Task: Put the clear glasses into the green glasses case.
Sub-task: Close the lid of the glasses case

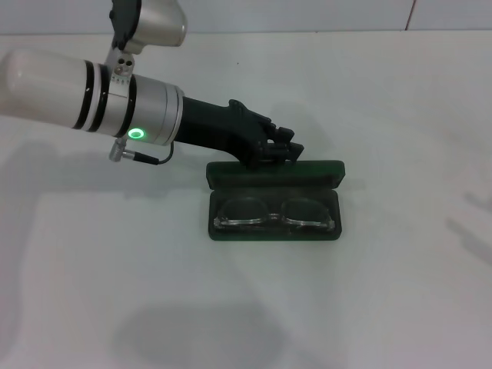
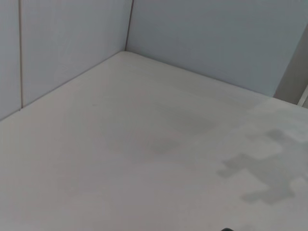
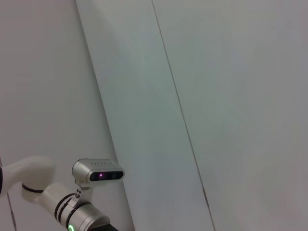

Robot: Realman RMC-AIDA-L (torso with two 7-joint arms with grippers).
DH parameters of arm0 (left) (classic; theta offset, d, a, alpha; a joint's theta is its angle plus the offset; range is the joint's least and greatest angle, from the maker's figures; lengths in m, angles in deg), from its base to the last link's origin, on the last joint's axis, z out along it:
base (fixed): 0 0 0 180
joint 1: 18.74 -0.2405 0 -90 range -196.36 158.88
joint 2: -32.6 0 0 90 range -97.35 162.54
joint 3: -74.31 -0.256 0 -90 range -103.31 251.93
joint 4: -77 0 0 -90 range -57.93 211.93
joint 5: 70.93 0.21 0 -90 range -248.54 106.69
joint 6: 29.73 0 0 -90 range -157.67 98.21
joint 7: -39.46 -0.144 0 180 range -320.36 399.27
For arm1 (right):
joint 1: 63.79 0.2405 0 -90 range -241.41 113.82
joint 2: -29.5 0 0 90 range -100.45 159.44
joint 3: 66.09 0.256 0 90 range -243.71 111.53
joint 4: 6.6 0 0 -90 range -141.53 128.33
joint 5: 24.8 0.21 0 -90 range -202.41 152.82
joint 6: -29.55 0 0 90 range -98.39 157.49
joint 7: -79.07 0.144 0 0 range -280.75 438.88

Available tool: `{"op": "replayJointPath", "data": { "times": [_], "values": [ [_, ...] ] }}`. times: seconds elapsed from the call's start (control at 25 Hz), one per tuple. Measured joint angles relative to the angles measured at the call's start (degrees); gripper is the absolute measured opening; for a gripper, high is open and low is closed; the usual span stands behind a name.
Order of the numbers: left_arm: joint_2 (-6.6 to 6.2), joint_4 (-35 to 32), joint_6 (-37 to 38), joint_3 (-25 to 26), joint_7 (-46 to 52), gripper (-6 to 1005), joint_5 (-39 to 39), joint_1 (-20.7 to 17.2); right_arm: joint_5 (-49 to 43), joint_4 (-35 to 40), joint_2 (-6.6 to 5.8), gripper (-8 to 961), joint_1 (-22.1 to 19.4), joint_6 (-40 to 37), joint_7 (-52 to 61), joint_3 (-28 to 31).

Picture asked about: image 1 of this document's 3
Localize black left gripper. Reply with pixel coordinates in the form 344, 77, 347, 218
175, 95, 304, 171

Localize green glasses case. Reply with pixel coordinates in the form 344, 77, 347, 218
205, 158, 345, 243

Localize clear plastic glasses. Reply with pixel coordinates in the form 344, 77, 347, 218
212, 196, 337, 234

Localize left gripper cable with plug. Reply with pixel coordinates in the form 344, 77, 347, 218
107, 139, 175, 167

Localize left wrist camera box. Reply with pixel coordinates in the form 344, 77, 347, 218
103, 0, 189, 77

